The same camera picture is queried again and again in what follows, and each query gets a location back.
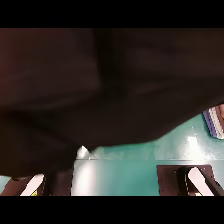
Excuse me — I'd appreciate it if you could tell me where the black garment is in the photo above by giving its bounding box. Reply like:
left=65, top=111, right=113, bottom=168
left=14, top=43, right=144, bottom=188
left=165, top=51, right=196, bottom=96
left=0, top=27, right=224, bottom=178

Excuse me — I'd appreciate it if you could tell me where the brown garment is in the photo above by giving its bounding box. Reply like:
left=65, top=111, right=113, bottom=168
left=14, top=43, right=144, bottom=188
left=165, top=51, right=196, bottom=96
left=216, top=103, right=224, bottom=133

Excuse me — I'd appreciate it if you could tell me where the striped garment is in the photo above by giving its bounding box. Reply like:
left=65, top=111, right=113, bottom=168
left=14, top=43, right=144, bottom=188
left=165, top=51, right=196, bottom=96
left=202, top=107, right=224, bottom=141

